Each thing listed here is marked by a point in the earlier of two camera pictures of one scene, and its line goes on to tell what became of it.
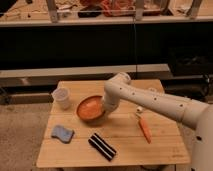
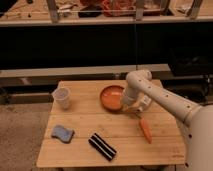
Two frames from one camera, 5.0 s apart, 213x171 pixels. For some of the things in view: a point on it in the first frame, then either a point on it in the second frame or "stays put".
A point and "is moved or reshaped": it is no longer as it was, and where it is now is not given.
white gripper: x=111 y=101 to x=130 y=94
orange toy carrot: x=145 y=129 stays put
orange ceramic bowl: x=91 y=109 is moved or reshaped
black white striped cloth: x=96 y=142 stays put
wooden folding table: x=135 y=134 stays put
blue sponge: x=64 y=134 stays put
